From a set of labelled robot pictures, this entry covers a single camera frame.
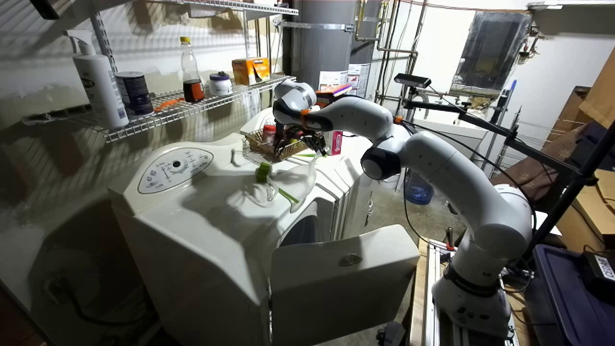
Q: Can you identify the white washing machine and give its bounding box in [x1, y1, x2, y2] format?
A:
[111, 135, 419, 346]

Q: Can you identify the orange box on shelf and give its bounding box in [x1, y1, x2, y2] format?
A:
[231, 58, 271, 85]

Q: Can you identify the blue water jug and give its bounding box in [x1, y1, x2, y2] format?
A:
[403, 171, 434, 206]

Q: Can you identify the grey water heater tank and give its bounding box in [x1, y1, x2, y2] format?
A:
[290, 0, 357, 88]

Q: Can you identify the black camera tripod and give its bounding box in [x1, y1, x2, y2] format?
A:
[394, 73, 615, 244]

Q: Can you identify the wicker basket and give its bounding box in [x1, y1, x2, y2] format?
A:
[246, 133, 305, 161]

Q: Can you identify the white lidded jar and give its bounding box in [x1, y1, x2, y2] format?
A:
[207, 71, 232, 96]

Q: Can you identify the green brush handle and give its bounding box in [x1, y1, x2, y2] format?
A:
[254, 161, 296, 206]

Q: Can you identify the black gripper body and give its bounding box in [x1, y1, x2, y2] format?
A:
[277, 125, 325, 156]

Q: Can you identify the white dryer machine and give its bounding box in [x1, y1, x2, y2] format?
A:
[238, 104, 382, 238]

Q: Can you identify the pink cardboard box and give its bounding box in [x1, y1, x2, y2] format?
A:
[330, 131, 342, 156]

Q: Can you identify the wire wall shelf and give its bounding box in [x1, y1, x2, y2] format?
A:
[21, 0, 300, 142]

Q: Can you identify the clear bottle brown liquid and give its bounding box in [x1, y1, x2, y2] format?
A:
[181, 36, 206, 104]

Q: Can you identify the white spray bottle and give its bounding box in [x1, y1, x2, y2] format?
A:
[71, 36, 129, 129]

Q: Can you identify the dark canister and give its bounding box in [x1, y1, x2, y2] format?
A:
[115, 71, 154, 115]

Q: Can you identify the dark blue storage bin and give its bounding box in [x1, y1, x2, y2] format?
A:
[525, 246, 615, 346]

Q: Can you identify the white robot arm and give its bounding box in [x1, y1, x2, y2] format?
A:
[273, 79, 532, 338]

